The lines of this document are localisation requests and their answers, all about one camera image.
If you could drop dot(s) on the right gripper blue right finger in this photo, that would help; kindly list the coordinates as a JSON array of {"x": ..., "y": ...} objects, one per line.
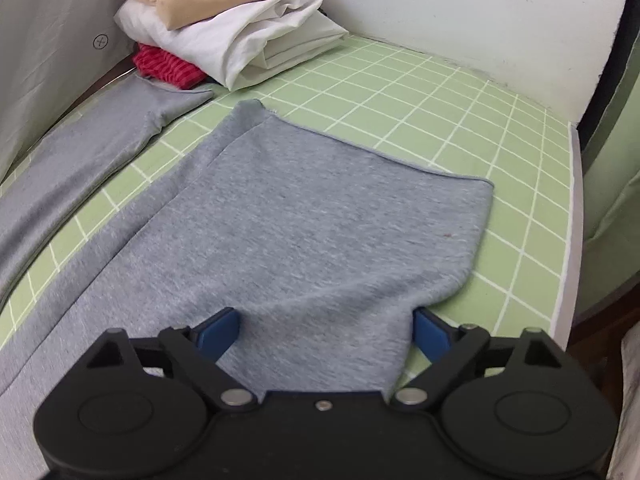
[{"x": 461, "y": 354}]

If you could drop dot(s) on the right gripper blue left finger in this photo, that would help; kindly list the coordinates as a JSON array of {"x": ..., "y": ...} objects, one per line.
[{"x": 175, "y": 371}]

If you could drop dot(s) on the grey sweatpants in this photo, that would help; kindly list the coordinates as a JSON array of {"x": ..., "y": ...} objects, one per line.
[{"x": 324, "y": 248}]

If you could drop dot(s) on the green grid bed sheet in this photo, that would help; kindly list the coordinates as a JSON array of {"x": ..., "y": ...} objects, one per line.
[{"x": 417, "y": 108}]

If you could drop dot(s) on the red striped garment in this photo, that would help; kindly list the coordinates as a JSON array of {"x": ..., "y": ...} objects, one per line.
[{"x": 156, "y": 63}]

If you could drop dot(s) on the white folded garment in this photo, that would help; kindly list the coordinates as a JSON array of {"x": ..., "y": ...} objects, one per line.
[{"x": 244, "y": 45}]

